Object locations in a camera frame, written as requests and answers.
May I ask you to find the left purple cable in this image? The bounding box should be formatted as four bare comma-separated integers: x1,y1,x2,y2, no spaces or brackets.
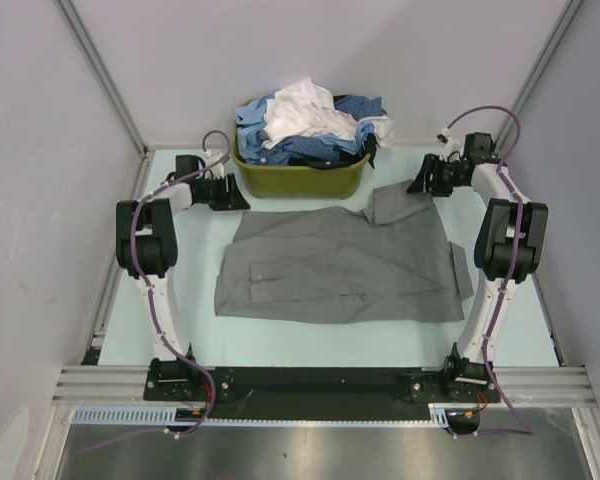
74,129,231,454

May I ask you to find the black garment with button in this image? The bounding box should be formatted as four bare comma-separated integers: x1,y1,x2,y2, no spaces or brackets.
288,135,378,170

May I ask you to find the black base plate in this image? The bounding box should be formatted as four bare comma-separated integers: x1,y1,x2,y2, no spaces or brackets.
143,359,500,415

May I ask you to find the olive green laundry basket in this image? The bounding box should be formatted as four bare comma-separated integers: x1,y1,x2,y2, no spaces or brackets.
231,122,371,199

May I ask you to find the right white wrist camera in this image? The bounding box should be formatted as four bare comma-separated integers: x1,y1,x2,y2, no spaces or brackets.
436,127,463,162

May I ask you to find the grey long sleeve shirt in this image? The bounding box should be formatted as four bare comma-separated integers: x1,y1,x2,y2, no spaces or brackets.
214,182,474,324

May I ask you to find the white shirt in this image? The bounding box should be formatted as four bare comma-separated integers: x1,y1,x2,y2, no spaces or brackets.
263,78,394,153

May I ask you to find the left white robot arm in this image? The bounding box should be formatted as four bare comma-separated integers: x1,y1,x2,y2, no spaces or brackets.
115,152,250,400

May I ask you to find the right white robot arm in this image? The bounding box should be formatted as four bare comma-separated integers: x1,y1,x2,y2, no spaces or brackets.
407,128,548,401

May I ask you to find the aluminium frame rail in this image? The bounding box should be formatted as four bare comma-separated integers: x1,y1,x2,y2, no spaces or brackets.
52,366,597,408

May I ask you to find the light blue shirt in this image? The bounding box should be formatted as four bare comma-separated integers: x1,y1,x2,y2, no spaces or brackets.
235,94,376,166

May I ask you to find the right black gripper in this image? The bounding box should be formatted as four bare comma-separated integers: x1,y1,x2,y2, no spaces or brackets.
407,153,467,198

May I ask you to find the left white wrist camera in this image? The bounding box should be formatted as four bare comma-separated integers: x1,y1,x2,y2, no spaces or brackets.
203,151,229,180

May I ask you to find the white slotted cable duct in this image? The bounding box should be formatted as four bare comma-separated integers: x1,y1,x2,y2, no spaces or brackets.
72,403,480,428

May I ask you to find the dark blue dotted shirt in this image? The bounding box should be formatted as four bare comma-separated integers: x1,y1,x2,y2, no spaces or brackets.
247,92,393,168

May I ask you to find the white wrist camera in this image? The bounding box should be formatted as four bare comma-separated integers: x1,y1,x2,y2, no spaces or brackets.
203,151,229,180
436,127,463,162

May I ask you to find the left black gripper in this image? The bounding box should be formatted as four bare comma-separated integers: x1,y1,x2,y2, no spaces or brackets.
197,174,250,212

